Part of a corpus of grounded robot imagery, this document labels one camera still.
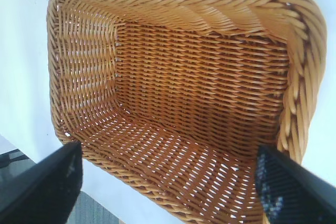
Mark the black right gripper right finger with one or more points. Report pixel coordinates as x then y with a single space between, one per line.
302 197

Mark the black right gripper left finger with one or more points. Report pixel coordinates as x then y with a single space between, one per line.
39 195

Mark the woven wicker basket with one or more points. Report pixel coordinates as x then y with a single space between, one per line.
183 90

